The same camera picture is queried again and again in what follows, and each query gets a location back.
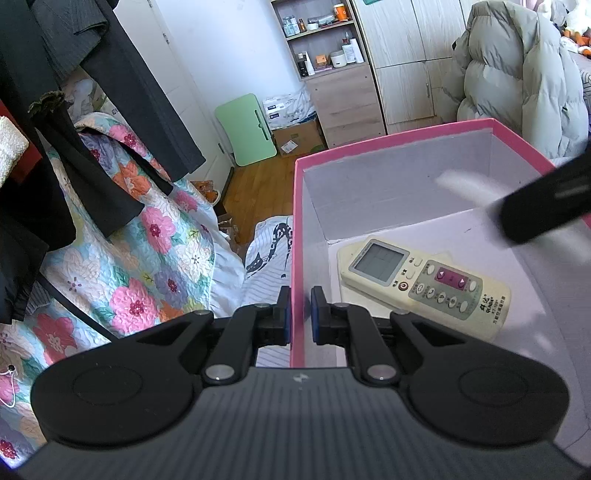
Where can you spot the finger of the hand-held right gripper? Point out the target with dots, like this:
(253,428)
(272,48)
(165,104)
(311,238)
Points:
(549,203)

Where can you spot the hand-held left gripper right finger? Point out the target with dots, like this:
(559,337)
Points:
(316,318)

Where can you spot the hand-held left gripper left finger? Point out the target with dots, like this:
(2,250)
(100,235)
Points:
(286,318)

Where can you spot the beige remote control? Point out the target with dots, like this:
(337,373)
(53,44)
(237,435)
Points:
(378,263)

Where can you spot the pink cardboard box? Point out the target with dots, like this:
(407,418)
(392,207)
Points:
(369,194)

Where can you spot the black white patterned tablecloth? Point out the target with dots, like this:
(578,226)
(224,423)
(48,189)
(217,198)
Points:
(585,81)

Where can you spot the grey puffer jacket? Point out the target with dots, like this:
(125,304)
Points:
(508,69)

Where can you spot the orange snack bag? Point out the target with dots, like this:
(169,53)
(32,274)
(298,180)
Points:
(207,193)

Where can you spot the floral quilt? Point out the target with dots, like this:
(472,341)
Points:
(138,286)

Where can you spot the brown cardboard box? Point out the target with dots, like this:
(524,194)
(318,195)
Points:
(300,138)

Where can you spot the white goose plush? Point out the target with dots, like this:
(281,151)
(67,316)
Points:
(578,16)

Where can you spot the green folding table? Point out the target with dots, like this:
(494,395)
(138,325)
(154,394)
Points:
(244,129)

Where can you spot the light wooden wardrobe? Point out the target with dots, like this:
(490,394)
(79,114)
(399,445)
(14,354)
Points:
(406,55)

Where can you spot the white blue tissue pack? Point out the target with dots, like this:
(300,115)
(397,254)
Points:
(286,108)

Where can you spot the wooden shelf cabinet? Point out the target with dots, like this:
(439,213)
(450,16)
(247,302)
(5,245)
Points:
(346,101)

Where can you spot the white bottle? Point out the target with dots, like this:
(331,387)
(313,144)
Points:
(355,50)

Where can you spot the white jar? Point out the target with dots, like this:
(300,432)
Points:
(338,60)

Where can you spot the white door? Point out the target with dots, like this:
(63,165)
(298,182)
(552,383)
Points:
(180,78)

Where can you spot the orange bottle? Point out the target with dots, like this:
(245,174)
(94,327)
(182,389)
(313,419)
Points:
(340,12)

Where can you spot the black hanging garment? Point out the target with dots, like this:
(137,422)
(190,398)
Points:
(115,92)

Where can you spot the cream fleece garment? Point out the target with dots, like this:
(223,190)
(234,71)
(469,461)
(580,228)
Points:
(11,147)

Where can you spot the grey hanging shirt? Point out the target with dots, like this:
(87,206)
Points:
(69,41)

